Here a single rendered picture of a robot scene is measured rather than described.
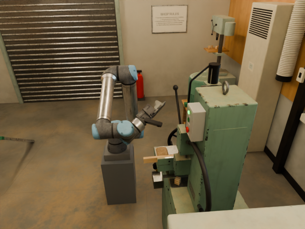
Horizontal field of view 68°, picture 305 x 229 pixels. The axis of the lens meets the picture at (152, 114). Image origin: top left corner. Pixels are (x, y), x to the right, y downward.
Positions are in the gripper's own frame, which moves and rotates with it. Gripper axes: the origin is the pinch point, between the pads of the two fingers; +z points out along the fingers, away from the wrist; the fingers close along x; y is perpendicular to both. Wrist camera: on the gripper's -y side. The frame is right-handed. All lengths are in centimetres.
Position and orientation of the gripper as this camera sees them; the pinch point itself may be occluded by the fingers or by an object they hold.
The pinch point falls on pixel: (164, 103)
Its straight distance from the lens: 147.5
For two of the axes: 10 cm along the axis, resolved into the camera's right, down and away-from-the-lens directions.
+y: -7.1, -6.9, 1.3
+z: 7.0, -6.8, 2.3
